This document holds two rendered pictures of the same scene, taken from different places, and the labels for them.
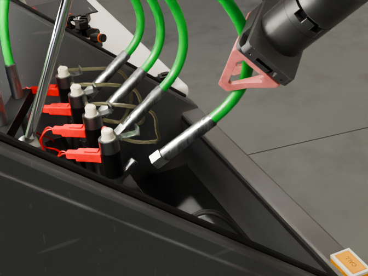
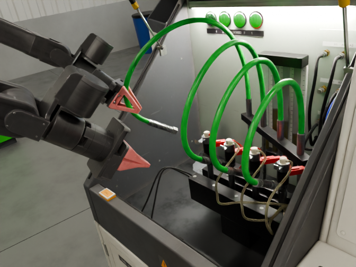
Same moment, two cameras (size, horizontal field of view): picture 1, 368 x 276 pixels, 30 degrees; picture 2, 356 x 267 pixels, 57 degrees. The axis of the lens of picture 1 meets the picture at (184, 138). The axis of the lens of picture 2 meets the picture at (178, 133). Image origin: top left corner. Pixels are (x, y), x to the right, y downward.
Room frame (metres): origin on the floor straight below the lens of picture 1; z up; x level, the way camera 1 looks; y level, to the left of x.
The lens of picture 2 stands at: (1.56, -0.25, 1.56)
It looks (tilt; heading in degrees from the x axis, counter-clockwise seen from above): 27 degrees down; 160
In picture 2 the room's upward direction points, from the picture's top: 8 degrees counter-clockwise
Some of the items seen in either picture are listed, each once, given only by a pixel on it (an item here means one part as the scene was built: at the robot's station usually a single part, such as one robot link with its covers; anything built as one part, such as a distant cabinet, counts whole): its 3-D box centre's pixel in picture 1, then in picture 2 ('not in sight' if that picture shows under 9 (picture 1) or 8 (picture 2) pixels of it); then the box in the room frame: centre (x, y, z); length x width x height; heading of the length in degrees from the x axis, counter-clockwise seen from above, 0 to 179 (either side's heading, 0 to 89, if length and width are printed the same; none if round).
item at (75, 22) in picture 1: (79, 26); not in sight; (1.55, 0.22, 1.01); 0.23 x 0.11 x 0.06; 20
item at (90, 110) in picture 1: (91, 114); (229, 144); (0.89, 0.13, 1.12); 0.02 x 0.02 x 0.03
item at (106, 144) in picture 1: (126, 198); (207, 168); (0.81, 0.09, 1.01); 0.05 x 0.03 x 0.21; 110
